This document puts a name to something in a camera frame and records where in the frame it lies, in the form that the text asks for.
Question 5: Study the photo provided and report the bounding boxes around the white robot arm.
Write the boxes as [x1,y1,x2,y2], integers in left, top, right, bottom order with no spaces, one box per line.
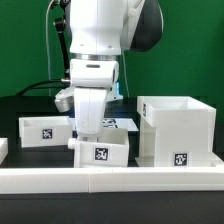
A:
[60,0,163,138]

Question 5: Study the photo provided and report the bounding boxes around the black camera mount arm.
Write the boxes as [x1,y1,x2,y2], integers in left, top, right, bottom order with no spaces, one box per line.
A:
[54,0,71,80]

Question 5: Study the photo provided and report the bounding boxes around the white drawer cabinet frame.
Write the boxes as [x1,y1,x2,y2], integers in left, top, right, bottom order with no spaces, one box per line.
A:
[136,96,216,168]

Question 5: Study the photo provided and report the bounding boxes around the white drawer box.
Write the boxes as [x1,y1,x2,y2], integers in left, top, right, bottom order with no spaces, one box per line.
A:
[68,128,129,168]
[19,116,73,148]

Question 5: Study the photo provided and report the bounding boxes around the white front fence rail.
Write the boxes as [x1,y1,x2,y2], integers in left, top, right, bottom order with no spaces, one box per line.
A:
[0,166,224,194]

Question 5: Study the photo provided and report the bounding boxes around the white rear drawer box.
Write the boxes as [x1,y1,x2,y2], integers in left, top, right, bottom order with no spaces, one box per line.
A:
[19,116,73,148]

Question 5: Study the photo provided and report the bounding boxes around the marker sheet on table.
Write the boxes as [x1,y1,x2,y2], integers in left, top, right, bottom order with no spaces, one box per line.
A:
[103,118,138,132]

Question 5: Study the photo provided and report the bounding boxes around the grey thin cable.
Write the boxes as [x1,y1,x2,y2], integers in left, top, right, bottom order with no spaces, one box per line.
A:
[121,49,131,98]

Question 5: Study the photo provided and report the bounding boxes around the white left fence piece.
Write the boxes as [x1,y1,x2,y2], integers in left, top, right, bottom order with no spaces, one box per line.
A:
[0,138,8,165]

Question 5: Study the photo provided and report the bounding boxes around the white right fence rail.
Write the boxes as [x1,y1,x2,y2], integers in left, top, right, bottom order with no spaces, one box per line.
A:
[211,157,224,168]

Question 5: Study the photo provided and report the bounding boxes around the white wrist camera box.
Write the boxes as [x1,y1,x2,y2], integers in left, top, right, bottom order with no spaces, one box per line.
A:
[70,59,119,88]

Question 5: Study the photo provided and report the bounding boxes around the white fence rail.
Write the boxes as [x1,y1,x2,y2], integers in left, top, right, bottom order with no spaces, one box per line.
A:
[211,157,224,168]
[0,166,224,194]

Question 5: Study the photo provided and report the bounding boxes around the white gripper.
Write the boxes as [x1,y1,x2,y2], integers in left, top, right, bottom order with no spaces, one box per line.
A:
[74,87,108,137]

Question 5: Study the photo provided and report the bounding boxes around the black cable bundle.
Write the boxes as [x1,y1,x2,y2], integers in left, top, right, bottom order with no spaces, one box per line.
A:
[15,79,71,98]

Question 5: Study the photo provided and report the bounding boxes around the white front drawer box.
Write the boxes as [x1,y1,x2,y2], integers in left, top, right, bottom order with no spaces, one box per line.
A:
[68,128,129,168]

